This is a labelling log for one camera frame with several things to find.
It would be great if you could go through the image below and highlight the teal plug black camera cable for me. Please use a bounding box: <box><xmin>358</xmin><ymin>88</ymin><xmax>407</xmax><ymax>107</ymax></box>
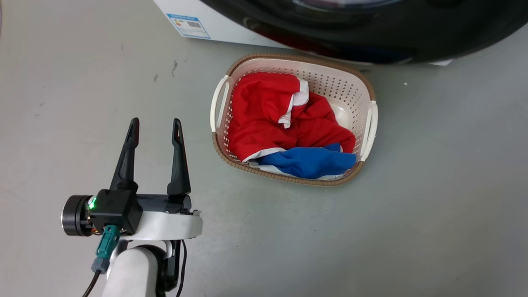
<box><xmin>82</xmin><ymin>225</ymin><xmax>121</xmax><ymax>297</ymax></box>

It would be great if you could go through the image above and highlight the red garment with white trim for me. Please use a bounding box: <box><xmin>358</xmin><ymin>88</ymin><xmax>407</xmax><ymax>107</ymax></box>
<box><xmin>227</xmin><ymin>72</ymin><xmax>357</xmax><ymax>163</ymax></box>

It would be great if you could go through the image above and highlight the blue garment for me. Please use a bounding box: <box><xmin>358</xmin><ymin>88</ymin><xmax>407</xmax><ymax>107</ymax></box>
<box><xmin>256</xmin><ymin>143</ymin><xmax>358</xmax><ymax>180</ymax></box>

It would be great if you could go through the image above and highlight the blue energy label sticker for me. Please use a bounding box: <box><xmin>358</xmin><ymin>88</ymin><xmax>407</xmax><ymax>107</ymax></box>
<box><xmin>166</xmin><ymin>13</ymin><xmax>211</xmax><ymax>40</ymax></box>

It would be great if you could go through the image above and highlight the cream perforated laundry basket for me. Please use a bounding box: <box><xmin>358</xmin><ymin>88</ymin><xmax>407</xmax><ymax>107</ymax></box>
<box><xmin>210</xmin><ymin>53</ymin><xmax>379</xmax><ymax>187</ymax></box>

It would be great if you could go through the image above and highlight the black round washing machine door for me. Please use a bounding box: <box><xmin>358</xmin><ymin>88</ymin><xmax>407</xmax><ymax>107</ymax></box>
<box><xmin>200</xmin><ymin>0</ymin><xmax>528</xmax><ymax>65</ymax></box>

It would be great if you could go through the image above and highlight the white washing machine body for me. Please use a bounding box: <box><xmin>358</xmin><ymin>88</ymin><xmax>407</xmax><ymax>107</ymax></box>
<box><xmin>153</xmin><ymin>0</ymin><xmax>454</xmax><ymax>67</ymax></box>

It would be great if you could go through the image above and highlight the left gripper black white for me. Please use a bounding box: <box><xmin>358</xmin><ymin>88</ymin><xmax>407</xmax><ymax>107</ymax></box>
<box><xmin>61</xmin><ymin>118</ymin><xmax>203</xmax><ymax>241</ymax></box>

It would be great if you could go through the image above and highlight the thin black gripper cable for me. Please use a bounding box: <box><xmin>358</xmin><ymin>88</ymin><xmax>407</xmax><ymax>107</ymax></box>
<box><xmin>176</xmin><ymin>240</ymin><xmax>188</xmax><ymax>297</ymax></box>

